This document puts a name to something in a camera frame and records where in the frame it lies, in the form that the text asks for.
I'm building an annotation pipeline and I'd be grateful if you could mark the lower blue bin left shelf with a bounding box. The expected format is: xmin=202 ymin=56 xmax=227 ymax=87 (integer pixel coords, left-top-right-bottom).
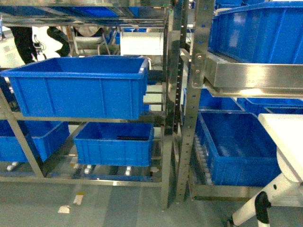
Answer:
xmin=73 ymin=122 xmax=154 ymax=167

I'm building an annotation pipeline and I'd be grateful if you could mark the blue bin on left shelf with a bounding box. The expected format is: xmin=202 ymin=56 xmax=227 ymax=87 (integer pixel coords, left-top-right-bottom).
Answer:
xmin=1 ymin=55 xmax=149 ymax=120

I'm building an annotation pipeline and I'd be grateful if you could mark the lower blue bin right rack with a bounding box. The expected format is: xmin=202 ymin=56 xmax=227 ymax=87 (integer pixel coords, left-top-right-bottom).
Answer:
xmin=196 ymin=112 xmax=281 ymax=187

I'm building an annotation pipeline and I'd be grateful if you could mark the far left lower blue bin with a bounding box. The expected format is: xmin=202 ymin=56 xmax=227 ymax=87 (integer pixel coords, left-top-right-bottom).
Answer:
xmin=0 ymin=120 xmax=70 ymax=162

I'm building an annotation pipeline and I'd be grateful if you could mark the right blue plastic bin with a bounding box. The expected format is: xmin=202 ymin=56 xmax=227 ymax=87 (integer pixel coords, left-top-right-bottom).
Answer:
xmin=208 ymin=1 xmax=303 ymax=64

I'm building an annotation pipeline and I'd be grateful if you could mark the stainless steel shelf rail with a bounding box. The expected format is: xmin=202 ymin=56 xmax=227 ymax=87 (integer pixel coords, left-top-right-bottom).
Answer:
xmin=201 ymin=52 xmax=303 ymax=98

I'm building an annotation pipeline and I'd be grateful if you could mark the steel rack upright post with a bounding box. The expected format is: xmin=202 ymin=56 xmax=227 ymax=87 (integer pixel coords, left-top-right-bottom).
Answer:
xmin=175 ymin=0 xmax=215 ymax=202

